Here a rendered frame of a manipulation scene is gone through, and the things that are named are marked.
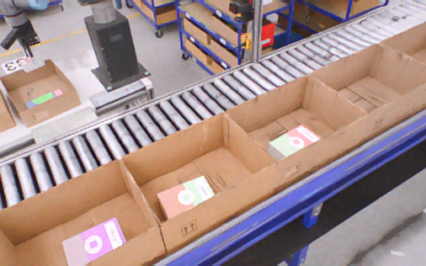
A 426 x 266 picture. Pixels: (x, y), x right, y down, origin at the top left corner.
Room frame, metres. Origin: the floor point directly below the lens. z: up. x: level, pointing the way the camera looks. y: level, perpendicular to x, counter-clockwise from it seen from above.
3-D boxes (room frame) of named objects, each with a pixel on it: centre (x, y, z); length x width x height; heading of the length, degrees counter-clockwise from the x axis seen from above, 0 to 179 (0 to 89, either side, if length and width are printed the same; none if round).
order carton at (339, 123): (0.90, -0.32, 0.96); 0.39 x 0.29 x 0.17; 117
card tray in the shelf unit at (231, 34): (2.47, -0.37, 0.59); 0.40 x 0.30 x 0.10; 25
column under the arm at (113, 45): (1.70, 0.44, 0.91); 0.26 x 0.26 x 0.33; 30
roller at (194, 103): (1.26, -0.04, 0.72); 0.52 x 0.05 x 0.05; 27
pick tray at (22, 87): (1.53, 0.83, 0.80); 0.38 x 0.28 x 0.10; 33
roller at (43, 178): (0.90, 0.65, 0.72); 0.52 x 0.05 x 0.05; 27
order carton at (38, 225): (0.54, 0.38, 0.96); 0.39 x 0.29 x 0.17; 117
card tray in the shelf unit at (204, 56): (2.90, -0.14, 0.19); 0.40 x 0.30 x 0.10; 26
